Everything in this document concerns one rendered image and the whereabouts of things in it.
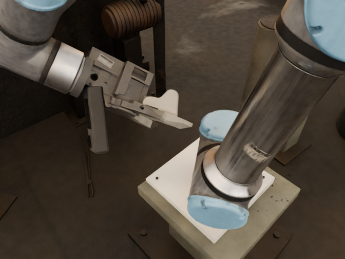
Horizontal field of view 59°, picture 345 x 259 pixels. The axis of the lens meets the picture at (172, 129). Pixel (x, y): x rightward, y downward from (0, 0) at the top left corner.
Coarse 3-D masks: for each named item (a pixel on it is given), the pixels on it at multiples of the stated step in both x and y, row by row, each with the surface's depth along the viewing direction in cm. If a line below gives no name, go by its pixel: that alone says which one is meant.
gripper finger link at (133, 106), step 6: (126, 102) 51; (132, 102) 51; (138, 102) 51; (126, 108) 52; (132, 108) 50; (138, 108) 50; (144, 108) 50; (150, 108) 51; (144, 114) 51; (150, 114) 51; (156, 114) 51; (162, 114) 51
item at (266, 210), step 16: (144, 192) 84; (272, 192) 83; (288, 192) 83; (160, 208) 80; (256, 208) 80; (272, 208) 80; (176, 224) 77; (192, 224) 77; (256, 224) 77; (272, 224) 80; (192, 240) 75; (208, 240) 74; (224, 240) 74; (240, 240) 74; (256, 240) 74; (208, 256) 72; (224, 256) 71; (240, 256) 71
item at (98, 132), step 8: (88, 88) 51; (96, 88) 51; (88, 96) 51; (96, 96) 51; (88, 104) 51; (96, 104) 51; (88, 112) 52; (96, 112) 51; (88, 120) 53; (96, 120) 51; (104, 120) 52; (88, 128) 54; (96, 128) 51; (104, 128) 52; (88, 136) 53; (96, 136) 51; (104, 136) 52; (88, 144) 53; (96, 144) 52; (104, 144) 52; (96, 152) 52; (104, 152) 52
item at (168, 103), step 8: (168, 96) 53; (176, 96) 53; (144, 104) 53; (152, 104) 53; (160, 104) 53; (168, 104) 52; (176, 104) 52; (168, 112) 52; (176, 112) 52; (160, 120) 52; (168, 120) 51; (176, 120) 52; (184, 120) 52
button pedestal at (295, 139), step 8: (304, 120) 124; (296, 136) 129; (288, 144) 129; (296, 144) 135; (304, 144) 135; (280, 152) 132; (288, 152) 132; (296, 152) 132; (280, 160) 128; (288, 160) 128
